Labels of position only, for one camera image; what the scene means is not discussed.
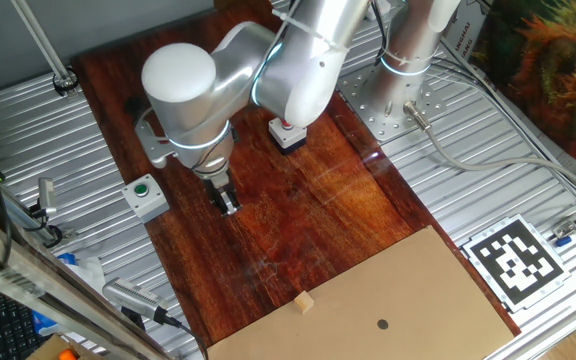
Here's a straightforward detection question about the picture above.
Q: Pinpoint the grey box with red button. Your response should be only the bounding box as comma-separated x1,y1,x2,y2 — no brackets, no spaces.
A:
267,117,308,156

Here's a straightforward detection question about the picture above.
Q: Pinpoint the brown cardboard sheet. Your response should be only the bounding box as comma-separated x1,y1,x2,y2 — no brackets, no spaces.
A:
206,225,516,360

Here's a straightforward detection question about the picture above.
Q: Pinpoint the silver camera mount bracket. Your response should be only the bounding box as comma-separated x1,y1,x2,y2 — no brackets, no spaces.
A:
134,118,179,170

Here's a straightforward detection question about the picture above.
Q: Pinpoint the blue tissue pack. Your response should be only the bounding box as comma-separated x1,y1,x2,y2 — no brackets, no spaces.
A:
31,251,94,337

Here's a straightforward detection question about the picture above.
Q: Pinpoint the black cable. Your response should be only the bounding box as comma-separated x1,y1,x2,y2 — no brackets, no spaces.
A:
370,0,395,67
153,305,210,360

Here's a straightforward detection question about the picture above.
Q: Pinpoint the black white marker board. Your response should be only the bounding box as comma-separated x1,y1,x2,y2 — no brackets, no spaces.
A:
460,213,573,315

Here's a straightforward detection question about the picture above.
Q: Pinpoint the white printed paper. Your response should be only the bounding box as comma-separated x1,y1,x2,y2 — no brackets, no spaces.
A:
442,3,492,54

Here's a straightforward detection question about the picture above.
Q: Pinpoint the grey box with green button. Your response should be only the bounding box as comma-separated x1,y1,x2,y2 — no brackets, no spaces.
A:
120,173,171,225

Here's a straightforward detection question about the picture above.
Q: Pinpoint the black keyboard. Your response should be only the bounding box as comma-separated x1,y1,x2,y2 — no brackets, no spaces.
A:
0,287,44,360

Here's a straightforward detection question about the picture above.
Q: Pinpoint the colourful orange green cloth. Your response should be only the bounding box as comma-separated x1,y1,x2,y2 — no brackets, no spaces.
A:
470,0,576,174

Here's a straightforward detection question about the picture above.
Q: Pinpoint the silver metal frame bar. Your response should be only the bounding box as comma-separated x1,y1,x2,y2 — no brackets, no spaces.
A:
0,202,174,360

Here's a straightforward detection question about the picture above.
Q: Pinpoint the silver metal pole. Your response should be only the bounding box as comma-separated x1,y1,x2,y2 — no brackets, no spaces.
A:
10,0,80,97

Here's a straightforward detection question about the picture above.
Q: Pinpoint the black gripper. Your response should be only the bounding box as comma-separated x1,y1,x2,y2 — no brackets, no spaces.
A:
193,167,243,217

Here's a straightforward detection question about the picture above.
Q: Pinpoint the white tissue sheet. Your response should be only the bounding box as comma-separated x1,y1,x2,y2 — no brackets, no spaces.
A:
70,257,107,299

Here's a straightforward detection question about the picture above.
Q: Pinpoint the small wooden cube block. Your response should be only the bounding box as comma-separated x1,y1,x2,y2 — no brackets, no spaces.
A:
293,290,316,315

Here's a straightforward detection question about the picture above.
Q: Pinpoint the thick grey robot cable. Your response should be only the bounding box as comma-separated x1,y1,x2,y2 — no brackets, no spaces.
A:
402,99,576,202

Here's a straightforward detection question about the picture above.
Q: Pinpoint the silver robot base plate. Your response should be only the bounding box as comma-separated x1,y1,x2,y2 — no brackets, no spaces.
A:
336,64,447,142

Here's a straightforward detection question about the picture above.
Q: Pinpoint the brown cardboard box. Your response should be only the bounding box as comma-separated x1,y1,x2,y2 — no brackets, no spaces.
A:
26,333,107,360

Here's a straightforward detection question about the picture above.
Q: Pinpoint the dark red wooden board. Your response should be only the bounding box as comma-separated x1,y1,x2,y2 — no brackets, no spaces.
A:
70,0,523,350

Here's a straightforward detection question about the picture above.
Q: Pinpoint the silver ribbed camera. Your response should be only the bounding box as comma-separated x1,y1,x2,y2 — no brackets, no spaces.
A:
101,277,170,324

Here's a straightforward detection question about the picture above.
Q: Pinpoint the small metal clip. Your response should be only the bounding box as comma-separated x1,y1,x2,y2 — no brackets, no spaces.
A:
551,218,576,241

